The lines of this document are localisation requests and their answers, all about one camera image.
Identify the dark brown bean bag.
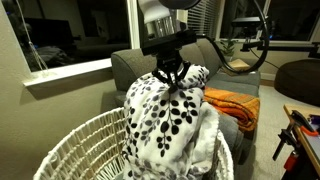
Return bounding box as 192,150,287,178
274,59,320,106

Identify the white woven laundry basket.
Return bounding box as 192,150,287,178
32,106,235,180

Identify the wooden table with clamp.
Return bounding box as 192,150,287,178
272,104,320,180

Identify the white black spotted blanket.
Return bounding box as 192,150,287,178
122,65,219,180

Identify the cardboard box on sofa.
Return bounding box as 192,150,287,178
222,59,250,76

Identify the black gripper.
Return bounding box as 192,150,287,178
152,50,191,84

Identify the black camera arm mount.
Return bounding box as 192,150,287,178
240,38,320,59

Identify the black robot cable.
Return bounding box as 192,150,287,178
196,0,270,74

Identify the grey fabric sofa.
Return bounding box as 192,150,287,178
111,38,261,165

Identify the orange striped blanket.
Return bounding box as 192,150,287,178
203,86,260,132

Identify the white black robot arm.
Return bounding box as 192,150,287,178
138,0,201,85

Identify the black camera on mount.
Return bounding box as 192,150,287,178
232,17,262,27

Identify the white window sill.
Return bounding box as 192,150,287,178
23,58,112,87

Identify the green potted plant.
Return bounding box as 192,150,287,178
220,39,237,57

